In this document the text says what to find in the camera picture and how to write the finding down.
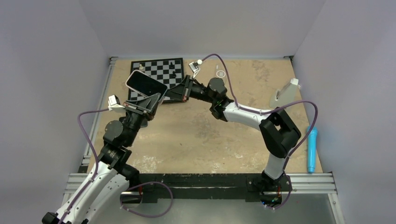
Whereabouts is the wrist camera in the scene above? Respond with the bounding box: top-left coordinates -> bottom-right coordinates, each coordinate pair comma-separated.
189,59 -> 203,80
108,95 -> 125,113

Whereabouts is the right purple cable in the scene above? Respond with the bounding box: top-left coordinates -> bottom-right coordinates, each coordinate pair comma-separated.
201,53 -> 319,171

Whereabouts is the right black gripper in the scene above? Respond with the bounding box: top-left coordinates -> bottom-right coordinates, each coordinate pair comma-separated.
163,76 -> 216,105

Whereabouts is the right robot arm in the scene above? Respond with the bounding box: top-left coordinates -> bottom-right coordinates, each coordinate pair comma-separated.
165,76 -> 301,190

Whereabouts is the black white chessboard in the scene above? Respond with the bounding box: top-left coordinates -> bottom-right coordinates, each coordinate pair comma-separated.
130,57 -> 185,89

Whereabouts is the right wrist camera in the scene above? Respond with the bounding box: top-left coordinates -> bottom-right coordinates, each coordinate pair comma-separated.
189,59 -> 203,80

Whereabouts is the blue cap object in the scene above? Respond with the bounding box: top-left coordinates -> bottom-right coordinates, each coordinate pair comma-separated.
307,126 -> 318,174

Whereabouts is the blue phone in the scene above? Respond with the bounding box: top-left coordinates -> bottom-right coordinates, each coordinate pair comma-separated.
140,118 -> 149,128

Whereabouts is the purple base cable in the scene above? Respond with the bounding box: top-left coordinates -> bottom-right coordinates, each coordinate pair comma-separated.
120,182 -> 174,218

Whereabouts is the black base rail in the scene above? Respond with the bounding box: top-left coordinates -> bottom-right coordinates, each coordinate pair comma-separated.
120,173 -> 292,207

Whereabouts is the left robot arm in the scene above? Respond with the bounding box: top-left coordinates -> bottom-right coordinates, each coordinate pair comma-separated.
42,93 -> 162,224

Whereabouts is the clear phone case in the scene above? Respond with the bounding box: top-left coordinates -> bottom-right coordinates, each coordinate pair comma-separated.
215,64 -> 227,80

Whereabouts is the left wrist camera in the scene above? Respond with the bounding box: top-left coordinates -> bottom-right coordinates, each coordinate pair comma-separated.
108,95 -> 125,113

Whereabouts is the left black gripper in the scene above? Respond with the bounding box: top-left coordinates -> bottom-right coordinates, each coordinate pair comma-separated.
124,94 -> 163,146

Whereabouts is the white metronome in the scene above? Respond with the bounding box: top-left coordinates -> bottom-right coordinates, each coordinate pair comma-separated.
269,78 -> 300,109

